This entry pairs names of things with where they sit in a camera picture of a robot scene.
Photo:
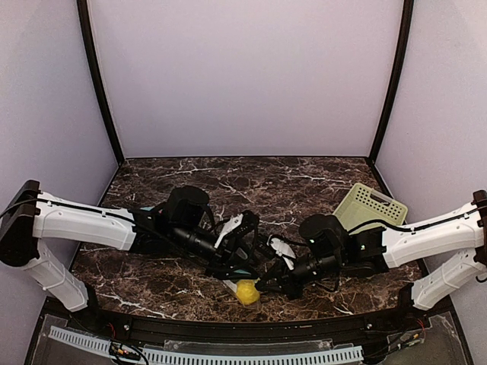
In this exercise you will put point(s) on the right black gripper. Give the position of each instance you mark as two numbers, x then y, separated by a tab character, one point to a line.
284	274

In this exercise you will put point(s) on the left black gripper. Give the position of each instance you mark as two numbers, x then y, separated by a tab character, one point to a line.
231	254

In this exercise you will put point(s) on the yellow toy lemon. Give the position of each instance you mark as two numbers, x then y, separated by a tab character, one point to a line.
246	292

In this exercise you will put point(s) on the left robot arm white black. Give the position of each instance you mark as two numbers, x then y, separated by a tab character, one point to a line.
184	223

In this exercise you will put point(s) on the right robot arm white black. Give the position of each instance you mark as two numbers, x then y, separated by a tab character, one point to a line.
375	247

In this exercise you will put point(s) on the pale green plastic basket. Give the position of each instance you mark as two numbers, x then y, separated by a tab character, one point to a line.
363	203

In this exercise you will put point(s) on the black front table rail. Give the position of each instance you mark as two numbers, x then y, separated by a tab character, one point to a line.
367	328

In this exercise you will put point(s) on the white slotted cable duct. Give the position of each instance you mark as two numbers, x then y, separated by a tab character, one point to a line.
184	355

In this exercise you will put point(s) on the left black frame post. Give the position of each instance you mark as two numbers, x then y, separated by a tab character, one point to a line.
97	81

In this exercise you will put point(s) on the black frame post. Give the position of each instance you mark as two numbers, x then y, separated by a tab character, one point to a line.
395	75
97	81

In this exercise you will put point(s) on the right black frame post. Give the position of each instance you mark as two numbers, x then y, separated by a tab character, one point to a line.
395	75

